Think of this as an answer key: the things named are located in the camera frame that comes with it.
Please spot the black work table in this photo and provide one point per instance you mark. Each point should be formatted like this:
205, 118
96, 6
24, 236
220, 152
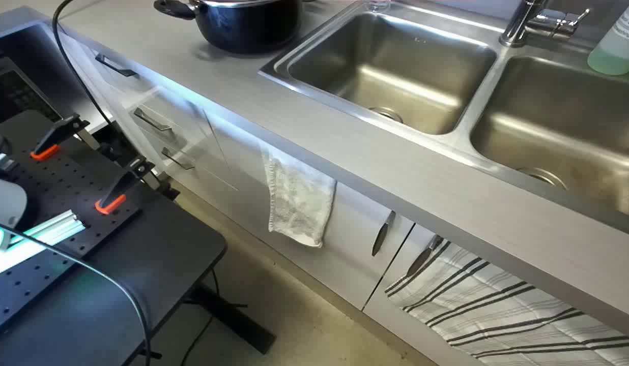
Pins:
158, 256

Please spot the dark blue cooking pot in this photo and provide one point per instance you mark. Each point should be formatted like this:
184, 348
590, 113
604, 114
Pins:
249, 28

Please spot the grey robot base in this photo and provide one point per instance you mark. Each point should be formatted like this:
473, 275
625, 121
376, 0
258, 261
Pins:
4, 200

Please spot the striped white hanging towel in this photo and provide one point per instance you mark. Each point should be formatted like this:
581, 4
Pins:
504, 311

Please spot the aluminium profile rail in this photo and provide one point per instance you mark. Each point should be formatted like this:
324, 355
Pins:
51, 229

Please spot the stainless steel double sink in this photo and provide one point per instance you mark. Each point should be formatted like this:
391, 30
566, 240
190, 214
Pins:
395, 67

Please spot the white kitchen cabinet front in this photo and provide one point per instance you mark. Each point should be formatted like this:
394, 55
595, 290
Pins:
346, 251

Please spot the black perforated mounting board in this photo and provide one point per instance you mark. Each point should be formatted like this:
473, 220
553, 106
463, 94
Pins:
61, 189

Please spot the green liquid soap bottle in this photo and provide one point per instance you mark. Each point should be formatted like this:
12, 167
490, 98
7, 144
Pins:
620, 52

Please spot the dark built-in appliance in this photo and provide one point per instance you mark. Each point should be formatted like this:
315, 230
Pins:
28, 73

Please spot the white hanging dish towel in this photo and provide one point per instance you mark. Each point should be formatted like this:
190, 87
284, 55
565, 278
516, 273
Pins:
299, 204

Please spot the chrome sink faucet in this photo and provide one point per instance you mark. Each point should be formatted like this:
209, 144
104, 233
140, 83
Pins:
524, 23

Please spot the black clamp with orange grip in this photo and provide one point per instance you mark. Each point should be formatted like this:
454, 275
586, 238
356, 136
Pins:
126, 184
59, 132

